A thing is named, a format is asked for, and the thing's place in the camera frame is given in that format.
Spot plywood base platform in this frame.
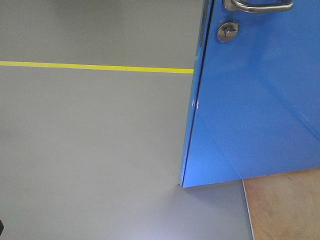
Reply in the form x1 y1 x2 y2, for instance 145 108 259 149
243 168 320 240

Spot yellow floor tape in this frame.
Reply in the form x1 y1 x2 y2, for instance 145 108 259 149
0 61 194 74

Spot silver lock cylinder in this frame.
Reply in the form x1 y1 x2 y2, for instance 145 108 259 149
217 21 239 43

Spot black robot part left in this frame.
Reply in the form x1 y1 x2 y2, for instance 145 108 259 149
0 220 4 235

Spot silver door handle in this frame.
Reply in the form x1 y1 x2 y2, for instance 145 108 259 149
222 0 294 14

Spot blue door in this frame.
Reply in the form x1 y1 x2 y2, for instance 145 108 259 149
180 0 320 188

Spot silver latch plate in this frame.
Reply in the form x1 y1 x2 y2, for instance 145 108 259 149
199 0 209 47

